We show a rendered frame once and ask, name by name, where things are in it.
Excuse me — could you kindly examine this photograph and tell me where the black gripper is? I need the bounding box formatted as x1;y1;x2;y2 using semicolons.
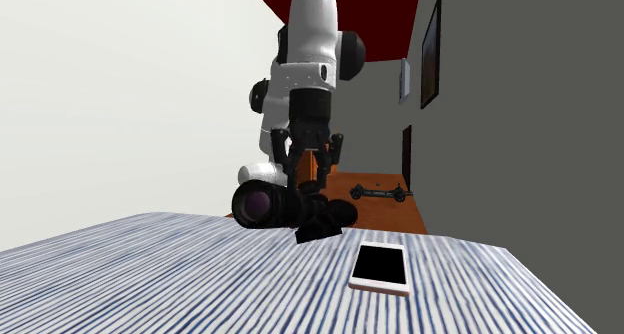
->
270;88;345;191

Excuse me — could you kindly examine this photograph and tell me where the black barbell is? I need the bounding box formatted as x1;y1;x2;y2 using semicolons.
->
349;182;414;204

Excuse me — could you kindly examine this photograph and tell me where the dark door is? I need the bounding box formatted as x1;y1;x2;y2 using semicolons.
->
401;124;414;193

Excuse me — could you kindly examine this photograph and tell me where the white phone with black screen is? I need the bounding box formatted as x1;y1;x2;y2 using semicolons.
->
347;241;411;298

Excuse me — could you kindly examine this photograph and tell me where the blue white striped bed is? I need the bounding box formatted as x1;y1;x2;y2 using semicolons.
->
0;211;599;334

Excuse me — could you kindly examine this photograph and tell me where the black camera with lens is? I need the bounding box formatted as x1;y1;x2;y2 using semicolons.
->
231;179;359;245

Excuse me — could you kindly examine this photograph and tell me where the pale small wall picture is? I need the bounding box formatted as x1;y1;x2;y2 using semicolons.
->
398;57;412;105

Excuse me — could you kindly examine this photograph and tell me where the dark framed wall picture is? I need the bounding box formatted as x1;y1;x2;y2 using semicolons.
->
420;0;443;110

